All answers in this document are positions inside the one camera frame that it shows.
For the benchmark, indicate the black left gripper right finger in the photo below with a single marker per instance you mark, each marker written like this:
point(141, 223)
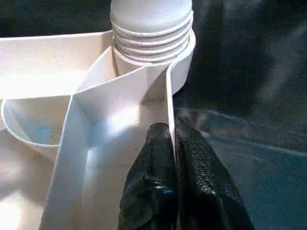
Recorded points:
point(206, 182)

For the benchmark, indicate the white plastic table leg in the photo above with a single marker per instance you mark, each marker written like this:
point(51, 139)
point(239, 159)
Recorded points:
point(153, 31)

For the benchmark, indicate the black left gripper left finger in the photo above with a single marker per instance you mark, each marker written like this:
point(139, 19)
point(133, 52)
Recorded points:
point(153, 179)

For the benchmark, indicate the white plastic table top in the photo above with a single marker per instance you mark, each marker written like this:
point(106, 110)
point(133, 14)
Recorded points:
point(108, 100)

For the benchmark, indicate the black work mat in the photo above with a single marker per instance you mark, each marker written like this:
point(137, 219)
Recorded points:
point(251, 95)

